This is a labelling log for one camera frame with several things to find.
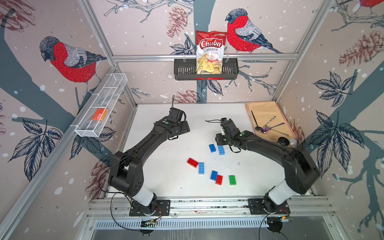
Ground light blue long lego brick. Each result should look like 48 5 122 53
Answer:
218 146 225 156

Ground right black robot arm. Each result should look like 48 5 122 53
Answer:
215 118 321 213

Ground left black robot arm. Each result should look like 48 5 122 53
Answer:
108 107 190 214

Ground red lego brick left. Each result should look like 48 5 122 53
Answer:
187 158 199 168

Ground red lego brick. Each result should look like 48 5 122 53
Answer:
216 175 223 186
187 158 199 168

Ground blue small lego brick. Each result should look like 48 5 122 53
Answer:
210 171 218 182

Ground green lego brick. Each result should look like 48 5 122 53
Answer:
229 175 237 186

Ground red lego brick right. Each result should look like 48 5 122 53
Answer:
216 175 223 186

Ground black spoon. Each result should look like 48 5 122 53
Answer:
251 111 263 132

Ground purple spoon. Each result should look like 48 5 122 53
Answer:
261 123 285 134

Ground yellow cloth mat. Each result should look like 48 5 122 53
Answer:
245 101 296 143

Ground black lid shaker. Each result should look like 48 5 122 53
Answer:
277 137 290 146

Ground silver lid shaker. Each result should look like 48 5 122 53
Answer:
289 138 298 148

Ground orange block in basket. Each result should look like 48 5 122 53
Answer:
92 108 109 122

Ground chuba cassava chips bag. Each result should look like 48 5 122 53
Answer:
196 31 227 75

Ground spoon with patterned handle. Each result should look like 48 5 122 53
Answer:
263 116 276 128

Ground black wall basket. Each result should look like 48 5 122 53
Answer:
174 58 239 81

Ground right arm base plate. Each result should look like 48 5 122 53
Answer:
247 198 291 215

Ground white wire basket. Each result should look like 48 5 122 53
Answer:
75 73 128 138

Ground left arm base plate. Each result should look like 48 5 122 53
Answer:
129 200 171 217

